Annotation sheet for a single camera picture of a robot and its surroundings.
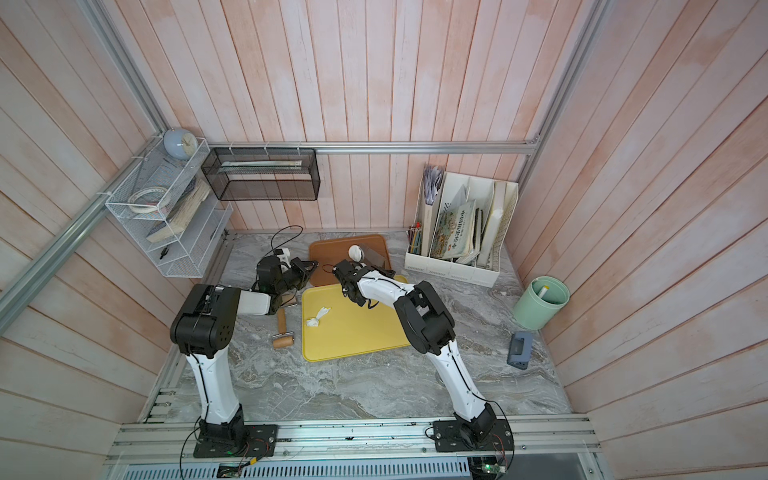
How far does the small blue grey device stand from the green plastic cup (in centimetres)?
6

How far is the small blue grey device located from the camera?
0.86 meters

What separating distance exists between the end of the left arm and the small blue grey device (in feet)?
2.23

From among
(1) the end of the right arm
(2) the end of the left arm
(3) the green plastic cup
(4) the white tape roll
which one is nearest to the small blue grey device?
(3) the green plastic cup

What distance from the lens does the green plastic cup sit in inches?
33.5

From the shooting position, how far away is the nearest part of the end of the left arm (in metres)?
0.81

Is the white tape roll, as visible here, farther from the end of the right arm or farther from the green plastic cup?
the green plastic cup

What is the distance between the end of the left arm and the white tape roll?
0.28 metres

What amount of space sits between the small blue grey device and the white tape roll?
1053 millimetres

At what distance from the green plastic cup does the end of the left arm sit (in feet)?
2.27

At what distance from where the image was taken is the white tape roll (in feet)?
2.35
